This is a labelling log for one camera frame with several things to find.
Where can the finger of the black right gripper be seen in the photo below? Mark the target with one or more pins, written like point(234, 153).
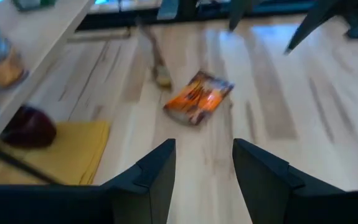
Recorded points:
point(167, 8)
point(238, 12)

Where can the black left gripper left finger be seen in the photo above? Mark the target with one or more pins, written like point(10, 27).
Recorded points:
point(73, 205)

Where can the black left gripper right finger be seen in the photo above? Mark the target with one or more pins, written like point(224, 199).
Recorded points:
point(290, 202)

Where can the orange taco seasoning packet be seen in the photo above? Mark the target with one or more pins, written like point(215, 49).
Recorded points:
point(161, 74)
point(197, 99)

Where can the dark red round object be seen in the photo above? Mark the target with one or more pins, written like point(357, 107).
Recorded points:
point(29, 127)

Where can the wooden shelf with black frame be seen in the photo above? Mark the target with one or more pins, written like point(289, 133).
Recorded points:
point(41, 31)

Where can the yellow flat pad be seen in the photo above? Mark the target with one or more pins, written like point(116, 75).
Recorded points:
point(73, 149)

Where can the dark green pepper tin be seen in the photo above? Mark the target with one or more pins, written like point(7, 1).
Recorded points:
point(32, 3)

